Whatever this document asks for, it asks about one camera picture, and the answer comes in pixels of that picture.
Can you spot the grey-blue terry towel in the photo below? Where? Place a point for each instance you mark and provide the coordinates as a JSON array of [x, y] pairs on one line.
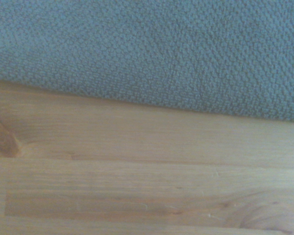
[[147, 54]]

